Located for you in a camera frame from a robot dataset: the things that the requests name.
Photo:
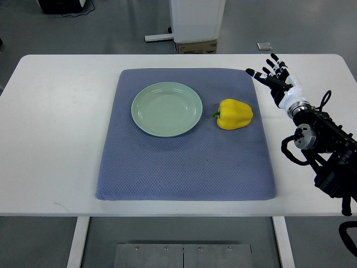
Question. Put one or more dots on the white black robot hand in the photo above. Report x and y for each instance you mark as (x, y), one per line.
(286, 89)

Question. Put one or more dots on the small grey floor plate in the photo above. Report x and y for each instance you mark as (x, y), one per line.
(264, 46)

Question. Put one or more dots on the yellow bell pepper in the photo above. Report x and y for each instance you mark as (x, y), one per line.
(233, 114)

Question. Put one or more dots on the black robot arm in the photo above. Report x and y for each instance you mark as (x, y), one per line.
(322, 144)

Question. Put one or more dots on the white table leg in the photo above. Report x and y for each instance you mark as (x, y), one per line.
(78, 242)
(283, 242)

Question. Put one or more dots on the right white table leg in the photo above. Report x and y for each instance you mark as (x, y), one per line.
(283, 242)

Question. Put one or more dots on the blue quilted mat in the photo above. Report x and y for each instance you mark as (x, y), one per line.
(204, 164)

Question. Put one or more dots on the left white table leg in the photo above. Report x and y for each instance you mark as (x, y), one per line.
(78, 242)

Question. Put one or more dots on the light green plate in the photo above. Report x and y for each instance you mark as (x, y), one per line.
(166, 109)

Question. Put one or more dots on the brown cardboard box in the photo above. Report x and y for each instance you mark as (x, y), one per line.
(204, 47)

